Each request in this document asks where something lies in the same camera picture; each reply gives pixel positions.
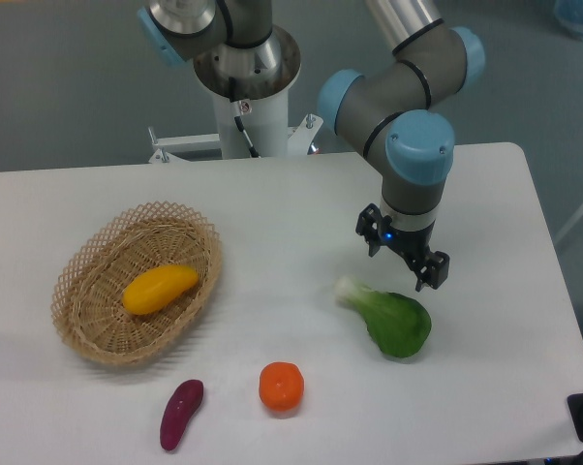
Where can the woven wicker basket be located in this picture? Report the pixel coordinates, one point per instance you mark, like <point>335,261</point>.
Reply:
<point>87,309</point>

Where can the purple sweet potato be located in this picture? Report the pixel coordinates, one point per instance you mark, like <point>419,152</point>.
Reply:
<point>181,407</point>

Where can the orange tangerine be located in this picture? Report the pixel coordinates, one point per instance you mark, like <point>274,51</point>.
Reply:
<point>281,386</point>

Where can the green bok choy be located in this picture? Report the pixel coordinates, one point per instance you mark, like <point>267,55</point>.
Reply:
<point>397,324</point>

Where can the yellow mango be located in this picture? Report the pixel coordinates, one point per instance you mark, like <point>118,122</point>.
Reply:
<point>155,288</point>

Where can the blue plastic bag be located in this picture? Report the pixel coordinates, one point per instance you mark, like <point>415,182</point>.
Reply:
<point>569,13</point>

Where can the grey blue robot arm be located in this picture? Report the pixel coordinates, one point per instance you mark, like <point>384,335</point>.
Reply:
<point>387,118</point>

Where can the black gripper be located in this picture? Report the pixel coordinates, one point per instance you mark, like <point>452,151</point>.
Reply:
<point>430,268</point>

